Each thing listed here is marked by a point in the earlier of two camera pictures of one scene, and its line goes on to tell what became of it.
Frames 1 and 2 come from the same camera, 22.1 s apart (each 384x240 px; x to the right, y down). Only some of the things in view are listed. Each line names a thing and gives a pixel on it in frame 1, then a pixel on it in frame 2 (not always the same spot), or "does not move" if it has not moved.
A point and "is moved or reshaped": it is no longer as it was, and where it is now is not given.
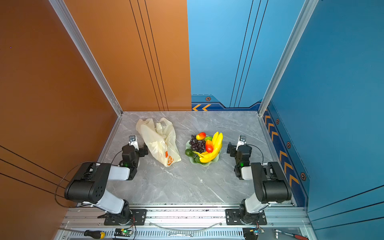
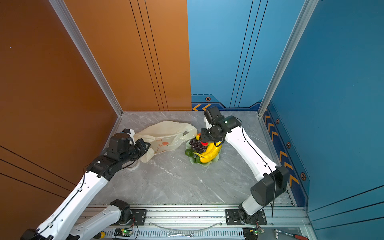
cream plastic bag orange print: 160,138 is moved or reshaped
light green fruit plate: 192,159 does not move
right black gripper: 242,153 -> 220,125
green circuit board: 123,232 does not move
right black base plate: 233,217 does not move
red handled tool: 294,235 does not move
